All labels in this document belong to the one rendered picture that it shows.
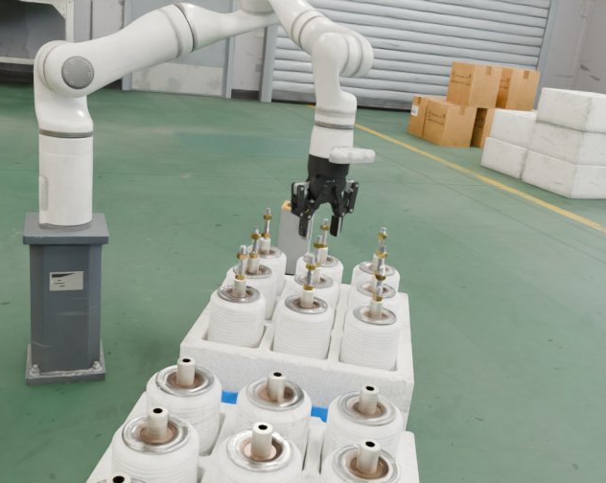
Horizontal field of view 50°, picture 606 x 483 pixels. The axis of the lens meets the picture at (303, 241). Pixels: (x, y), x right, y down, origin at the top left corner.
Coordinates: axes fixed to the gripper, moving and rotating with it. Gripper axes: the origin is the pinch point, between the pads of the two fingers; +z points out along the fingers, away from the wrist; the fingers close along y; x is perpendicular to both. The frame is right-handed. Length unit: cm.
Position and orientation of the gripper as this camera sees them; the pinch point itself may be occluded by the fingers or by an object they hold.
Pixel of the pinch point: (320, 230)
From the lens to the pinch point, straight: 119.9
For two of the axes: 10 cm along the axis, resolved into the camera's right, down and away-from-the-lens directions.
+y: -8.1, 0.9, -5.8
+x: 5.7, 3.1, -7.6
